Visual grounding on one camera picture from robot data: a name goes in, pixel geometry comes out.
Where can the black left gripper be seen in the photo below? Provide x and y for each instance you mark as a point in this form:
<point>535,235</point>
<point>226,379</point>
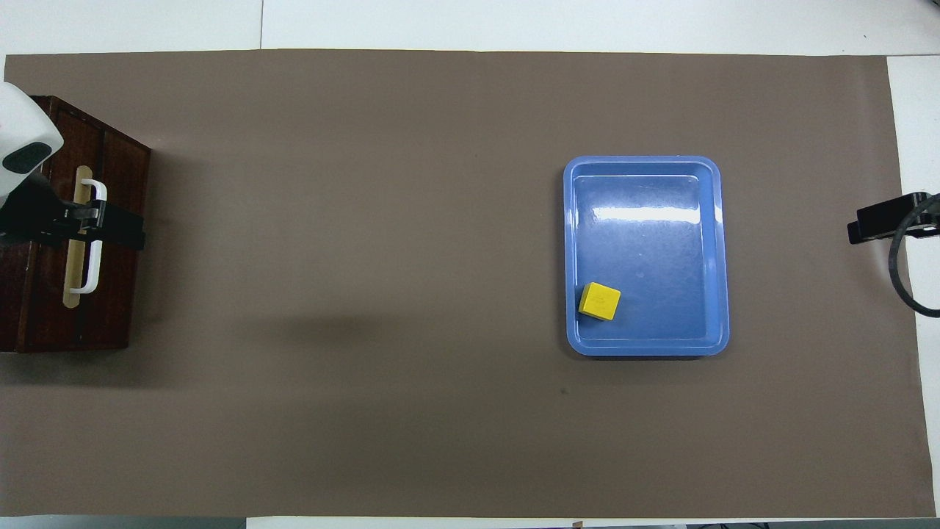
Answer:
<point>29,213</point>

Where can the yellow block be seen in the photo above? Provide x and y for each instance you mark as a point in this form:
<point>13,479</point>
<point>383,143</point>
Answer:
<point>600,301</point>

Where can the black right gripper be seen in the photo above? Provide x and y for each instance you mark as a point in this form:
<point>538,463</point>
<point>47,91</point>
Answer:
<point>929,213</point>

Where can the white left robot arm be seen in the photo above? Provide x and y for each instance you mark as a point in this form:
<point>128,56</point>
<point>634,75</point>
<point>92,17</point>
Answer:
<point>22,125</point>

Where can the brown paper table mat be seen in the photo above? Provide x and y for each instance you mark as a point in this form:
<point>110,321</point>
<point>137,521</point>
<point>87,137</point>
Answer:
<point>367,220</point>

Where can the blue plastic tray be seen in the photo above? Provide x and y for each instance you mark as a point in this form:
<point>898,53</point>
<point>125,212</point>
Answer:
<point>646,250</point>

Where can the dark wooden cabinet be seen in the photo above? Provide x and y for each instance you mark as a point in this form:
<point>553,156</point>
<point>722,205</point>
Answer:
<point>128,257</point>

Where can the dark wooden drawer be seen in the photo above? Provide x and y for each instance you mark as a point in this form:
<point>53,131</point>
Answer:
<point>59,316</point>

